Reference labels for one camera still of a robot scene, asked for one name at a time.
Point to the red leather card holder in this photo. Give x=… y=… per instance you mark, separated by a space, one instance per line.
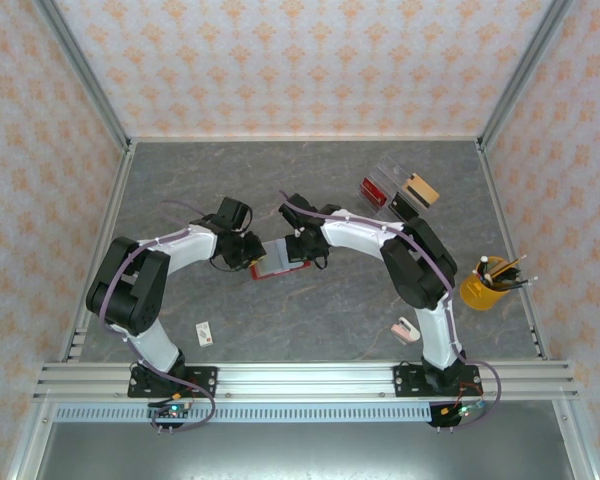
x=275 y=260

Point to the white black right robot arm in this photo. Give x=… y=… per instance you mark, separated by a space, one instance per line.
x=440 y=340

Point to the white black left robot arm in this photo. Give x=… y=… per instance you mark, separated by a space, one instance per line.
x=152 y=345

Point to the black card pack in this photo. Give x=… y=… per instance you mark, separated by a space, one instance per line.
x=401 y=206

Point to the clear acrylic card stand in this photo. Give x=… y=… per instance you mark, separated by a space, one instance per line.
x=392 y=170

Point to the small white red box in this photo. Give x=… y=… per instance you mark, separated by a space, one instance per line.
x=204 y=335

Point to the pink stapler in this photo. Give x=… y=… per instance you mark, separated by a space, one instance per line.
x=405 y=331

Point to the small circuit board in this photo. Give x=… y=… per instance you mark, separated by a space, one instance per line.
x=172 y=411
x=462 y=411

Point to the white capped marker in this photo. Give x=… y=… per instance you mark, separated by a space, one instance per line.
x=485 y=265

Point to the yellow pen cup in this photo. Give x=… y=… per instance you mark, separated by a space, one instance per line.
x=480 y=295

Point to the grey metal sheet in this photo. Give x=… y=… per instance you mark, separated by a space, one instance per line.
x=305 y=452

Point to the yellow pencil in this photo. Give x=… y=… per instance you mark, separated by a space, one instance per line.
x=512 y=265

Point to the black pencil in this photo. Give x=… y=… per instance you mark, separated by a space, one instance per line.
x=522 y=284

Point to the aluminium table edge rail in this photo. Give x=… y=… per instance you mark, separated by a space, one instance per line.
x=497 y=200
x=116 y=200

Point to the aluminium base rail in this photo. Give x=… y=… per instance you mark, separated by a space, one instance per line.
x=305 y=380

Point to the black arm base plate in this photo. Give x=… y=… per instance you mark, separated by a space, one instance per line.
x=202 y=381
x=407 y=381

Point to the aluminium frame post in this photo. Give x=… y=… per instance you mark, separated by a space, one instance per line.
x=575 y=445
x=521 y=75
x=86 y=75
x=30 y=445

